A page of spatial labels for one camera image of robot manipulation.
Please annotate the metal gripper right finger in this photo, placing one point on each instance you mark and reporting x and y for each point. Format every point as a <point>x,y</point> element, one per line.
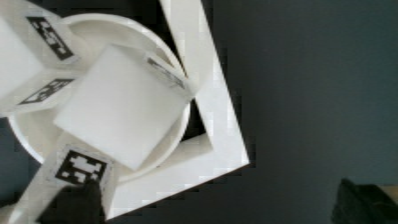
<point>367,204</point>

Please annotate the white round stool seat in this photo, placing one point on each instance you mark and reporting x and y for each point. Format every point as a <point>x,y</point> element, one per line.
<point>104,29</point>

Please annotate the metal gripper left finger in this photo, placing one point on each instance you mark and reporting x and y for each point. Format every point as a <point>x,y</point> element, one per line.
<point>76,207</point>

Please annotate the white right rail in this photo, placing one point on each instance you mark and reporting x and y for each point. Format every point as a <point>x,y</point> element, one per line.
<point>189,27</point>

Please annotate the white stool leg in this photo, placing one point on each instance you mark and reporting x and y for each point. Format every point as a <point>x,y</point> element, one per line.
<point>127,104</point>
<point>40,60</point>
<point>76,164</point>

